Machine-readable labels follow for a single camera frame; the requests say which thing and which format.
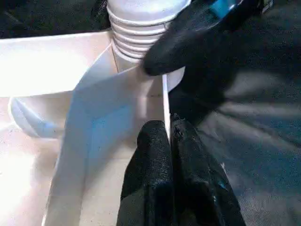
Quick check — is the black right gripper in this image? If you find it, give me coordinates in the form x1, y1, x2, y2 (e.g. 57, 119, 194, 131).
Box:
143, 0, 266, 76

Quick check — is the black glossy mat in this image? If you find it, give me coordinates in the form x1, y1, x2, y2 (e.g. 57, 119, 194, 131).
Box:
0, 0, 301, 226

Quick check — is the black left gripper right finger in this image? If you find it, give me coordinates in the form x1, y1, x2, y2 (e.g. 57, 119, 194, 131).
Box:
173, 115, 245, 226

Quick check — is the white plastic table leg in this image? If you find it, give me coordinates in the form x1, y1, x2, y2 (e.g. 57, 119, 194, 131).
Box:
105, 0, 192, 65

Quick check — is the white upturned plastic table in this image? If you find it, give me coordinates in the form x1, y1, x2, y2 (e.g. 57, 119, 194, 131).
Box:
0, 30, 187, 226

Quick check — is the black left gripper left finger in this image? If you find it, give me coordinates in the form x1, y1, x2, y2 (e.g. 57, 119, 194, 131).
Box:
117, 120, 174, 226

